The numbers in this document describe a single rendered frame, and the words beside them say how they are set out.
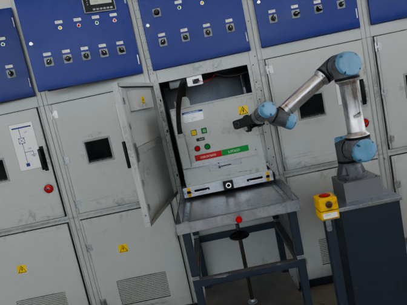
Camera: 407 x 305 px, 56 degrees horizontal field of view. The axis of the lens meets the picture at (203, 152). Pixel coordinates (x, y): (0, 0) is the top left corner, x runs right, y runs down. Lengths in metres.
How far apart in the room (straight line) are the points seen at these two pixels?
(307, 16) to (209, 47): 0.64
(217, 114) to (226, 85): 1.07
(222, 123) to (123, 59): 0.75
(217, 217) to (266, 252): 0.90
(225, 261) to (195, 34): 1.51
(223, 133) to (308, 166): 0.69
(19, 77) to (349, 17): 2.09
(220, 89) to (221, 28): 0.88
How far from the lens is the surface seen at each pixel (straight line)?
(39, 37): 2.51
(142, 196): 1.97
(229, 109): 2.24
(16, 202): 2.83
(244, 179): 2.29
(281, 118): 1.86
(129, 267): 2.77
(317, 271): 2.86
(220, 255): 2.72
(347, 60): 1.95
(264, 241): 2.72
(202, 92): 3.28
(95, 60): 2.49
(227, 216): 1.91
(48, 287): 2.97
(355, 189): 2.12
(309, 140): 2.60
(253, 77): 2.53
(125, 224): 2.66
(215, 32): 2.51
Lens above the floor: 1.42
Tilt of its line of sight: 8 degrees down
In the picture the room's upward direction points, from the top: 12 degrees counter-clockwise
